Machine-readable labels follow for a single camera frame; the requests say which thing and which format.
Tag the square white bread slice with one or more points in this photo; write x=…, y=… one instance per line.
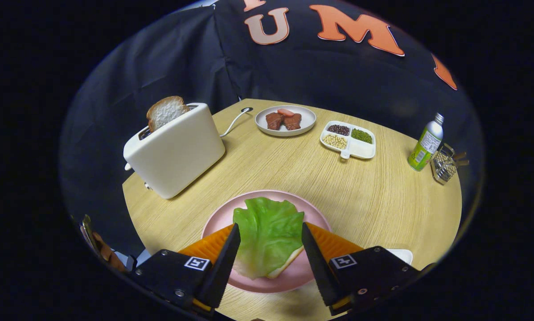
x=289, y=263

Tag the brown meat piece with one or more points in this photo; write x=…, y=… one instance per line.
x=274, y=121
x=292, y=121

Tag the white toaster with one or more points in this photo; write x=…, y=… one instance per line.
x=173, y=156

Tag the green lettuce leaf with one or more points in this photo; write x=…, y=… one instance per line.
x=267, y=232

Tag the pink plate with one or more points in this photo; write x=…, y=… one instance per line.
x=300, y=274

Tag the toasted bread slice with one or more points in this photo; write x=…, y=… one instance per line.
x=164, y=111

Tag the pile of yellow soybeans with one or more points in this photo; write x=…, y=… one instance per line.
x=334, y=141

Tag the pile of dark red beans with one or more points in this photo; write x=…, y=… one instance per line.
x=338, y=129

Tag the round white plate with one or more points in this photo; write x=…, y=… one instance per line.
x=307, y=117

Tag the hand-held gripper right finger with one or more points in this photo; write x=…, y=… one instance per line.
x=317, y=265

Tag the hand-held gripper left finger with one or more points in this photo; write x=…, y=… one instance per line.
x=224, y=265

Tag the pile of green beans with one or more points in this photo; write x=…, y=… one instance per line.
x=361, y=136

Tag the divided white dish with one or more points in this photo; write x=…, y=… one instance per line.
x=363, y=149

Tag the green and silver bottle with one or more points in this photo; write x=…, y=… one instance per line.
x=423, y=147

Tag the pink sausage piece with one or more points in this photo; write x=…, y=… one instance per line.
x=285, y=112

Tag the black backdrop cloth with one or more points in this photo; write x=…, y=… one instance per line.
x=338, y=80

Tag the oval white plate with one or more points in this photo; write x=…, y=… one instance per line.
x=403, y=255

